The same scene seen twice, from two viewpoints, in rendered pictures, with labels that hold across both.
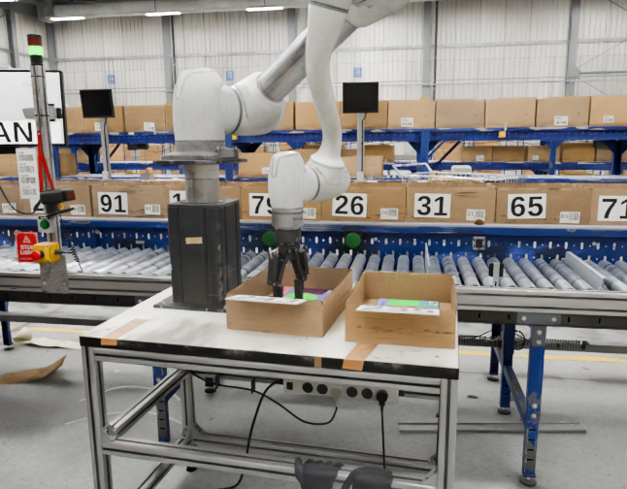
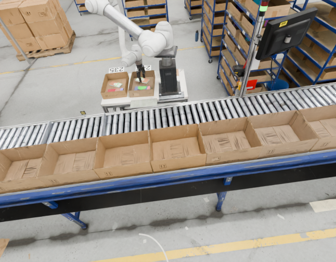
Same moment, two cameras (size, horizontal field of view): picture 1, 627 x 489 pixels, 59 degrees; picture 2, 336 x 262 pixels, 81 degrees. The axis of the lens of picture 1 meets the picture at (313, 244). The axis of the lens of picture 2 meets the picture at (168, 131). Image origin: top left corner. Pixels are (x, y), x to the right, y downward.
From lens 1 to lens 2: 3.73 m
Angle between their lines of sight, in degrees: 119
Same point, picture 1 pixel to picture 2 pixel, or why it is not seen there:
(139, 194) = (262, 117)
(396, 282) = (116, 93)
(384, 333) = (120, 77)
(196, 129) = not seen: hidden behind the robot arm
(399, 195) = (103, 139)
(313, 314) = (134, 74)
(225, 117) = not seen: hidden behind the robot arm
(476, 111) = not seen: outside the picture
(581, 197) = (6, 152)
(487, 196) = (55, 145)
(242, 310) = (151, 73)
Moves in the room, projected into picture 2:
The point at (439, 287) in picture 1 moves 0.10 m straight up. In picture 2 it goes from (105, 95) to (102, 88)
